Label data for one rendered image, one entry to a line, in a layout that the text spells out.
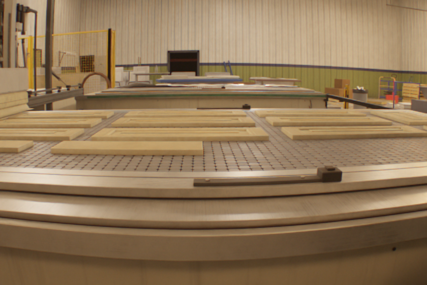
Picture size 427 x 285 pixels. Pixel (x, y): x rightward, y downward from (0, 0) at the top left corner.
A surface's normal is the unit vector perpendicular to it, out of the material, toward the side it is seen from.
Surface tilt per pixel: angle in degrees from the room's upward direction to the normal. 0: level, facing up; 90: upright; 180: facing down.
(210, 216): 0
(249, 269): 90
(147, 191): 90
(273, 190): 90
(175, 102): 90
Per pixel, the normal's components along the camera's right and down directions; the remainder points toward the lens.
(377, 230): 0.04, 0.15
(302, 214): 0.00, -0.99
